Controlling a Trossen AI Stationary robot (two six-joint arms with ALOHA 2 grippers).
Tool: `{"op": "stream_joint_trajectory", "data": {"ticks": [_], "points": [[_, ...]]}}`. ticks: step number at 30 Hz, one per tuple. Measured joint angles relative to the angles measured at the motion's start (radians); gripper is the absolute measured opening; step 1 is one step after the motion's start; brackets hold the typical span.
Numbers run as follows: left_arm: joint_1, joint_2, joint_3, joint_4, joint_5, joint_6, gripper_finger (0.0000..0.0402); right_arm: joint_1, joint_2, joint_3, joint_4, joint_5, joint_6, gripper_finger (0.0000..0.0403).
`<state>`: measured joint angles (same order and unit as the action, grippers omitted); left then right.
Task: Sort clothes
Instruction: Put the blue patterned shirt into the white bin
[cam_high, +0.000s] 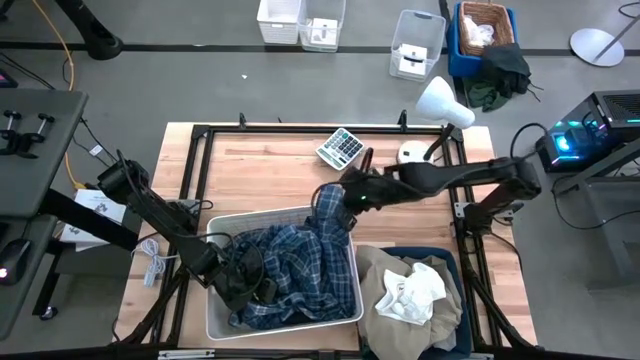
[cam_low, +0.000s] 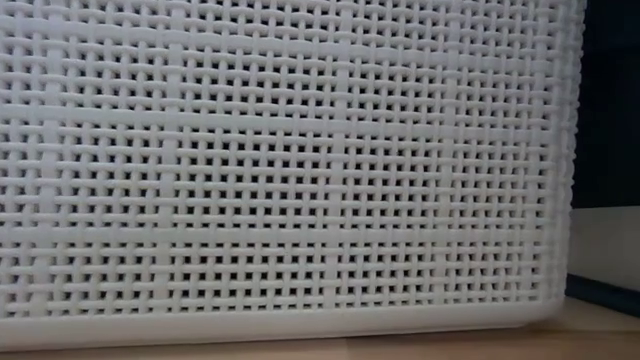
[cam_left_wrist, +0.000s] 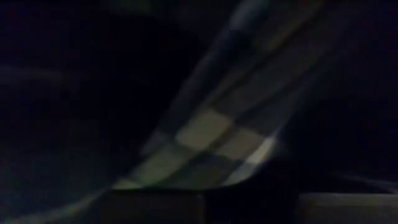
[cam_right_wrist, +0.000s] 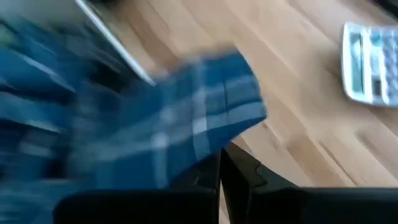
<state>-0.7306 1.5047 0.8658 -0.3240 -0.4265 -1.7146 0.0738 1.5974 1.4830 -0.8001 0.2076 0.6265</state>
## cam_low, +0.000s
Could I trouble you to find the white woven plastic basket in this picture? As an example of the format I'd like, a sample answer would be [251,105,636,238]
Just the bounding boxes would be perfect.
[0,0,588,352]

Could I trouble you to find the navy and white fabric bin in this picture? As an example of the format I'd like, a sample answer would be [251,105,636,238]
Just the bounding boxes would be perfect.
[564,0,640,319]

